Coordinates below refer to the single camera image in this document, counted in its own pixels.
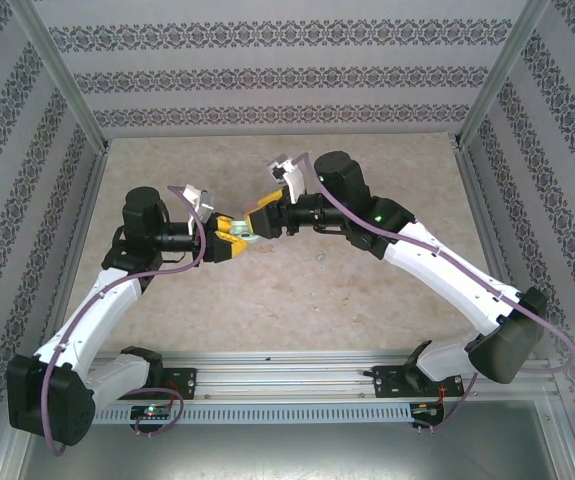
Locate aluminium frame post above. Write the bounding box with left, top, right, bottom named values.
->
left=6, top=0, right=111, bottom=151
left=456, top=0, right=552, bottom=147

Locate grey slotted cable duct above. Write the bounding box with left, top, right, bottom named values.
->
left=92, top=403, right=413, bottom=425

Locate grey metal sheet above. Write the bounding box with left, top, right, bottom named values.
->
left=16, top=424, right=575, bottom=480

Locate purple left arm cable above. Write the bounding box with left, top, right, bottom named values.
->
left=42, top=184, right=206, bottom=456

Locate aluminium table side rail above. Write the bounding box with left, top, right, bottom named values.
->
left=41, top=147, right=113, bottom=346
left=458, top=147, right=554, bottom=362

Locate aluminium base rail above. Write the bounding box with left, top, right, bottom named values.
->
left=91, top=349, right=561, bottom=401

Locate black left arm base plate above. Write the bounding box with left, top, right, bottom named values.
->
left=106, top=368, right=198, bottom=401

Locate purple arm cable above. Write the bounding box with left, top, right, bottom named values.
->
left=42, top=184, right=206, bottom=456
left=296, top=152, right=575, bottom=434

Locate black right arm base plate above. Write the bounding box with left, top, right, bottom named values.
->
left=372, top=364, right=464, bottom=400

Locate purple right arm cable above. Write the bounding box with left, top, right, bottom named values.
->
left=296, top=152, right=575, bottom=434

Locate green earbud charging case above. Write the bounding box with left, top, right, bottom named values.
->
left=229, top=219, right=259, bottom=246

